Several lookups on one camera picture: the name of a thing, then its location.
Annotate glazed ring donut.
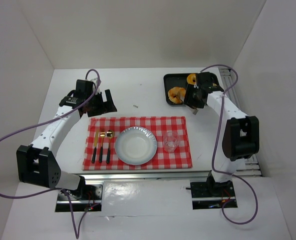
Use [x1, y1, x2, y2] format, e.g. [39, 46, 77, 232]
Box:
[186, 73, 196, 85]

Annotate black baking tray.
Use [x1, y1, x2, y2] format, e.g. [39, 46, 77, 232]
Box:
[163, 73, 223, 106]

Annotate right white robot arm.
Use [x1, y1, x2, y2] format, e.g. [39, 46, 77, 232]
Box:
[183, 72, 260, 197]

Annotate aluminium rail frame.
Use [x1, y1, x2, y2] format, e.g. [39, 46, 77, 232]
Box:
[219, 67, 262, 176]

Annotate clear drinking glass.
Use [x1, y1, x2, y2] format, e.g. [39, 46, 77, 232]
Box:
[163, 131, 180, 153]

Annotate large brown bagel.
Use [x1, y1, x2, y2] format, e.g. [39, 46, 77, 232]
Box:
[168, 87, 186, 104]

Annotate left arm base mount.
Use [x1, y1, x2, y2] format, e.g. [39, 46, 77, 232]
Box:
[55, 183, 103, 213]

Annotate gold spoon black handle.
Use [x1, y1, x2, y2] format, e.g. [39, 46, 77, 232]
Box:
[106, 130, 115, 165]

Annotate red checkered cloth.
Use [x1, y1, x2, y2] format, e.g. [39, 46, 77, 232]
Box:
[82, 116, 193, 171]

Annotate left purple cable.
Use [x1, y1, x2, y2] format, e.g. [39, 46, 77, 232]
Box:
[0, 68, 101, 240]

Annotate gold fork black handle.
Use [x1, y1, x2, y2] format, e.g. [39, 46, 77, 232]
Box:
[99, 128, 105, 163]

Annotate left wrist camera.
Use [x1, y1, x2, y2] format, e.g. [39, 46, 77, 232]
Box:
[89, 77, 99, 87]

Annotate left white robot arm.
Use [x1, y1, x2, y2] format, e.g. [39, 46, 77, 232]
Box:
[16, 78, 117, 192]

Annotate white grey-rimmed plate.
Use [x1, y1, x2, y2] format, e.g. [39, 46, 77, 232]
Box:
[115, 126, 158, 166]

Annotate silver metal tongs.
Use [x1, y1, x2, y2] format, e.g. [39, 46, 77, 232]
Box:
[176, 89, 199, 116]

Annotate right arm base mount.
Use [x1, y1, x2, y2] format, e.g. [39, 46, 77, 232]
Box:
[185, 182, 238, 210]

